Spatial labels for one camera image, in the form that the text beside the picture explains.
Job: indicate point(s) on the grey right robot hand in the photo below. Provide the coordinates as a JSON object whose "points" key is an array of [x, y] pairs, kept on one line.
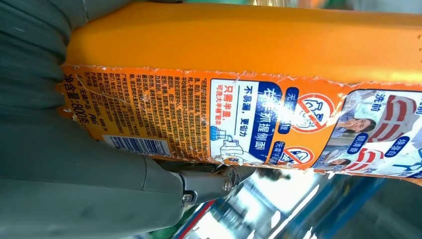
{"points": [[82, 198]]}

